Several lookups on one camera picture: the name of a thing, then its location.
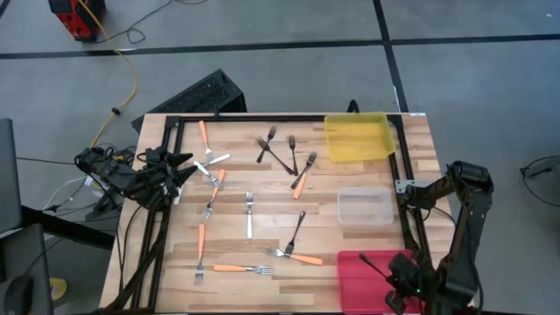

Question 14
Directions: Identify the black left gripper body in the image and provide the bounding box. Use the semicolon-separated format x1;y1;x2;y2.
133;148;181;210

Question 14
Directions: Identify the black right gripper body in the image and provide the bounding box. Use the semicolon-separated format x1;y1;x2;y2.
384;252;434;315

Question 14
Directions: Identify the orange handled fork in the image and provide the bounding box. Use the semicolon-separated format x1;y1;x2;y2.
201;168;228;220
264;247;324;267
198;120;215;164
193;223;207;286
213;263;275;276
291;171;309;201

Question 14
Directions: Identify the red plastic bin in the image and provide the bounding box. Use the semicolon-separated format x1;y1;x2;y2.
335;248;425;315

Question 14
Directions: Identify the black perforated metal box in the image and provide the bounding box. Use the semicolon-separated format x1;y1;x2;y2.
130;68;249;134

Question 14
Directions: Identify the clear plastic bin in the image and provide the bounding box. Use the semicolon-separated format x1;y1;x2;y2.
336;186;395;227

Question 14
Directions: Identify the black base beam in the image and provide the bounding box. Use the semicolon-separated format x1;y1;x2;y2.
19;204;116;252

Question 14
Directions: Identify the yellow round object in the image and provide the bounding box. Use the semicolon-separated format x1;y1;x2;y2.
49;276;68;302

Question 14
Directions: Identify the yellow plastic bin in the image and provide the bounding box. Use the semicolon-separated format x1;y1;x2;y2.
323;111;397;163

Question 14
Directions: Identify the dark grey monitor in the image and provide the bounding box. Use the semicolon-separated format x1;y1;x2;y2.
0;117;23;235

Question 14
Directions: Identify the dark grey side desk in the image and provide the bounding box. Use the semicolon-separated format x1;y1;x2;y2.
0;222;54;315

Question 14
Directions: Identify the red black equipment case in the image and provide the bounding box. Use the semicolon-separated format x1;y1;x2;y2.
46;0;108;44

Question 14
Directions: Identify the black computer mouse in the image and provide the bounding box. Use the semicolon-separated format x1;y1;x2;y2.
3;275;35;315

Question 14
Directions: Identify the yellow extension cable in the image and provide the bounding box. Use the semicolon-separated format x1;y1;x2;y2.
77;0;139;150

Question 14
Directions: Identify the black aluminium table frame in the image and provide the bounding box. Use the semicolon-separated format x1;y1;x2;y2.
99;111;476;315

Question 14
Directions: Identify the white cable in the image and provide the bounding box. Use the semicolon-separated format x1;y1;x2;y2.
41;174;91;214

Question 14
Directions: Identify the thin black floor cable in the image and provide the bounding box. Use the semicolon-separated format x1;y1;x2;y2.
94;0;209;45

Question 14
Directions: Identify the black looped floor cable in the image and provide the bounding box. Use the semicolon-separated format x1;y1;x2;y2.
518;154;560;225

